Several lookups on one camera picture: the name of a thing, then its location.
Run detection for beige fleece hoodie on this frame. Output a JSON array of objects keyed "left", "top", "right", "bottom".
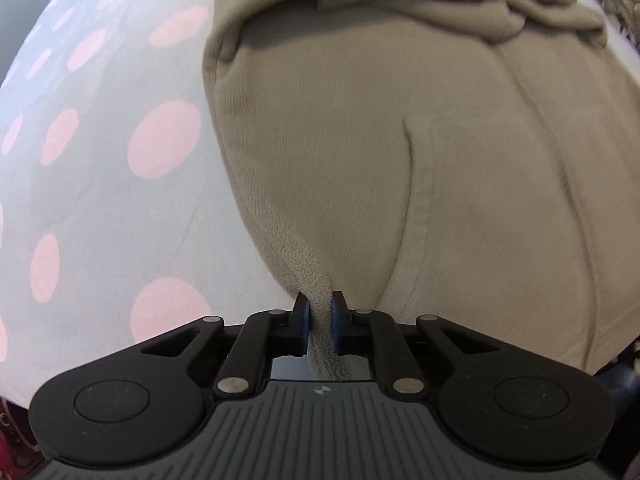
[{"left": 201, "top": 0, "right": 640, "bottom": 382}]

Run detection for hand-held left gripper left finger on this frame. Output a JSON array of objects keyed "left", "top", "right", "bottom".
[{"left": 140, "top": 292, "right": 313, "bottom": 401}]

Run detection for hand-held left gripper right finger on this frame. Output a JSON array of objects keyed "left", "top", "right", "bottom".
[{"left": 330, "top": 290, "right": 502, "bottom": 401}]

